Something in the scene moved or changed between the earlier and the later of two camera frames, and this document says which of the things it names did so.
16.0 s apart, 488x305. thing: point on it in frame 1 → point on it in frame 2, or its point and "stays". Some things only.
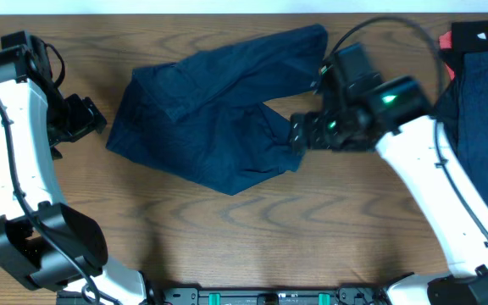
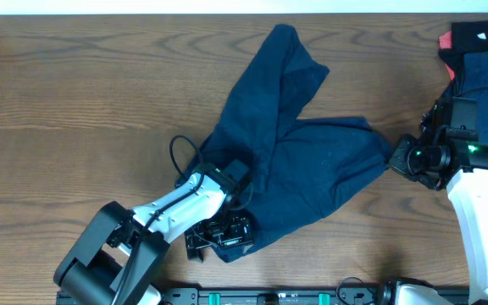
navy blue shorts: [202, 119] → [303, 169]
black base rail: [237, 295] stays
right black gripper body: [324, 132] → [413, 161]
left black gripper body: [70, 120] → [224, 234]
